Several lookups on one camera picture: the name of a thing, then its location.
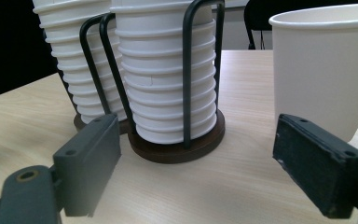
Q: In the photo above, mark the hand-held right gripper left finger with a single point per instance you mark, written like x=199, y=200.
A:
x=87, y=165

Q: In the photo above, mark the stack of white paper cups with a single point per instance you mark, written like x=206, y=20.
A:
x=155, y=93
x=71, y=46

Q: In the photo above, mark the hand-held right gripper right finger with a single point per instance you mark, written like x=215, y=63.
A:
x=317, y=165

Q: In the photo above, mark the white desk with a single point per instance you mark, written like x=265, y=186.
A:
x=234, y=3

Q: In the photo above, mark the single white paper cup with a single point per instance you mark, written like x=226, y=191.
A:
x=317, y=77

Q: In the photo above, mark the black chair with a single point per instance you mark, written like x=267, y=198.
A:
x=261, y=12

